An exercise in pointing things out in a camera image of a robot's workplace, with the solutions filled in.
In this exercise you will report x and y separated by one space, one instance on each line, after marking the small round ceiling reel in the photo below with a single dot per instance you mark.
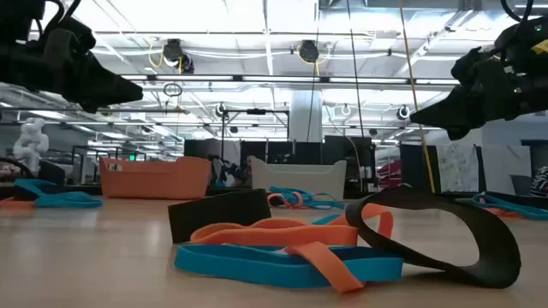
221 110
403 112
346 110

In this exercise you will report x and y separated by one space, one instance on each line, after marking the black aluminium table frame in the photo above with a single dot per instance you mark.
222 191

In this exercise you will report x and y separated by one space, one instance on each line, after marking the patterned white cloth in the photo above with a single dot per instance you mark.
458 167

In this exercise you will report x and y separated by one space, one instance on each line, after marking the grey chair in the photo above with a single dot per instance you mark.
520 184

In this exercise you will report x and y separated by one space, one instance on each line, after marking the red object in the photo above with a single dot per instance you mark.
391 175

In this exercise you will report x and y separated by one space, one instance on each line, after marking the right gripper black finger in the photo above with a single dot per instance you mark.
458 111
456 130

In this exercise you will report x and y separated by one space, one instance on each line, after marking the orange plastic basket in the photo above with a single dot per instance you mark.
154 179

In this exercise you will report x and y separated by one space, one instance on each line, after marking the person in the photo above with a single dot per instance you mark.
540 181

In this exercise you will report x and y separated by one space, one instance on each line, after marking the narrow black panel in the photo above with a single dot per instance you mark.
411 167

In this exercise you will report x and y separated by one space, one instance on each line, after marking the light grey plastic basket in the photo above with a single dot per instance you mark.
299 179

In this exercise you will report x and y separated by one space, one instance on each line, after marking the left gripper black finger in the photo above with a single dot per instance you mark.
92 104
107 81

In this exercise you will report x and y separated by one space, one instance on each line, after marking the black partition panel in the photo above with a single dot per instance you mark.
278 153

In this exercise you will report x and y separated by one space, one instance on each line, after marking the black curved tube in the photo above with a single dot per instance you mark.
13 160

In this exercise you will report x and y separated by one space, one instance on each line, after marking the long ceiling light rail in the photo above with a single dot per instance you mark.
237 78

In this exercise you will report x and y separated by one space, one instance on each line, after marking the black metal gantry stand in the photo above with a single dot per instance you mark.
256 111

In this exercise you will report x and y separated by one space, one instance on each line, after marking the dark grey box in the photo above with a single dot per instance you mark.
51 173

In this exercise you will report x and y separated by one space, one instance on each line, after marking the dark grey partition panel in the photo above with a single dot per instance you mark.
201 149

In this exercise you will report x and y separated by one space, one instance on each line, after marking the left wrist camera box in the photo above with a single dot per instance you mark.
79 36

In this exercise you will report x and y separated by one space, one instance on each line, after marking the white robot figure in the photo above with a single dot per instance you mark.
31 143

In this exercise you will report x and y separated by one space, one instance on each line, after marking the black background robot arm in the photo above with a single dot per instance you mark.
231 171

